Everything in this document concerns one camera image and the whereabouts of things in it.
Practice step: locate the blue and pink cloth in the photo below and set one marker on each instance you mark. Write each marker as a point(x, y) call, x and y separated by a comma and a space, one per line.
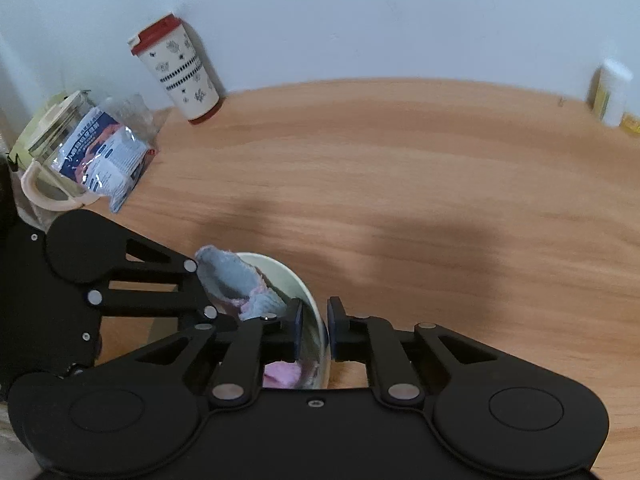
point(230, 274)

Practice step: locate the clear drinking glass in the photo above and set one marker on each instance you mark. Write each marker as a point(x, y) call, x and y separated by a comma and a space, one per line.
point(134, 110)

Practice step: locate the small white bottle yellow label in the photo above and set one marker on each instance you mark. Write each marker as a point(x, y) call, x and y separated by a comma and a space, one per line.
point(615, 91)

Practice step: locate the blue and white snack packet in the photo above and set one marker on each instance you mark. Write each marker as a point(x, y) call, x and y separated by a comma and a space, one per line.
point(107, 156)

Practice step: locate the white tumbler with red lid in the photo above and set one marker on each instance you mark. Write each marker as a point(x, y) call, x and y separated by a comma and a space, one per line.
point(185, 77)

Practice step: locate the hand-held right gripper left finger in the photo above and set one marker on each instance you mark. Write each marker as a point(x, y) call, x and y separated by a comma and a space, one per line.
point(298, 329)

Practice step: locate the small yellow object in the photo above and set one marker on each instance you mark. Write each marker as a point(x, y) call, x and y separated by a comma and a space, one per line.
point(631, 125)

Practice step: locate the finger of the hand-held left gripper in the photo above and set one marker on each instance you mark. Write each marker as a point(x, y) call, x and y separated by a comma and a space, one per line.
point(165, 301)

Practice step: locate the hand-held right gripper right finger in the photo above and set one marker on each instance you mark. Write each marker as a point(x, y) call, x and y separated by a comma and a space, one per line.
point(333, 327)

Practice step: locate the pale yellow bowl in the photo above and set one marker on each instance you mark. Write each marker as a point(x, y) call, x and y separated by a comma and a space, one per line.
point(281, 272)

